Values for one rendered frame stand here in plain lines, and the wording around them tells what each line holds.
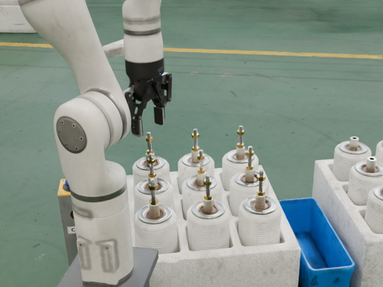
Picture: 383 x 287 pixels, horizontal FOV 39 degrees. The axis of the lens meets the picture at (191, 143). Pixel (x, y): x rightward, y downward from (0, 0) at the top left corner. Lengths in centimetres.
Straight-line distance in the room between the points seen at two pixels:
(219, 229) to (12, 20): 289
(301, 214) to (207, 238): 41
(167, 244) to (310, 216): 50
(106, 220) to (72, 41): 28
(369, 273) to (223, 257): 35
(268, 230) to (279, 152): 82
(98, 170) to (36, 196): 102
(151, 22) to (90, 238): 40
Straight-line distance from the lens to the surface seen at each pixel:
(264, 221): 121
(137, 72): 103
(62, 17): 80
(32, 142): 220
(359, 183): 140
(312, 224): 155
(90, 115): 79
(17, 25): 386
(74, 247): 128
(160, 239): 119
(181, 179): 142
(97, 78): 84
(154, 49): 102
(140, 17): 100
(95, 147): 80
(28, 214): 175
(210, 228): 119
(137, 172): 139
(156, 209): 119
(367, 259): 132
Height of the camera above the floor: 92
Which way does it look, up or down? 27 degrees down
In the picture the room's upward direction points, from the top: 2 degrees counter-clockwise
